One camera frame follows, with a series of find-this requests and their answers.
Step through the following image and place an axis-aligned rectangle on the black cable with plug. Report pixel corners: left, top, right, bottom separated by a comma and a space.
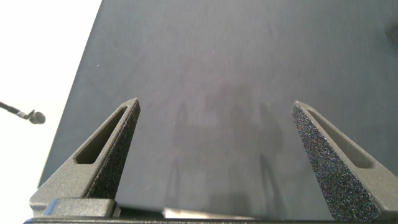
0, 101, 47, 125

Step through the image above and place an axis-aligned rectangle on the dark mat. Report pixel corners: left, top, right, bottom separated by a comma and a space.
37, 0, 398, 220

